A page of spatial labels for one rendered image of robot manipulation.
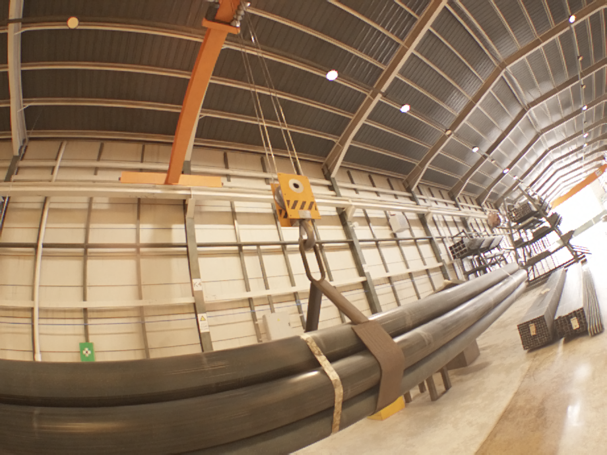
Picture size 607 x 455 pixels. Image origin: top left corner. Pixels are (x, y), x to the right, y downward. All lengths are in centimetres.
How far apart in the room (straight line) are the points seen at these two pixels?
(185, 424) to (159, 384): 14
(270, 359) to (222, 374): 17
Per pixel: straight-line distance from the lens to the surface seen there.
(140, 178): 814
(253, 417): 85
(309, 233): 144
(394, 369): 118
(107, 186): 812
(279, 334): 763
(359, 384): 105
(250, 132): 1032
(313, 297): 145
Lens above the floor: 141
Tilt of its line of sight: 23 degrees up
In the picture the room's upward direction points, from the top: 16 degrees counter-clockwise
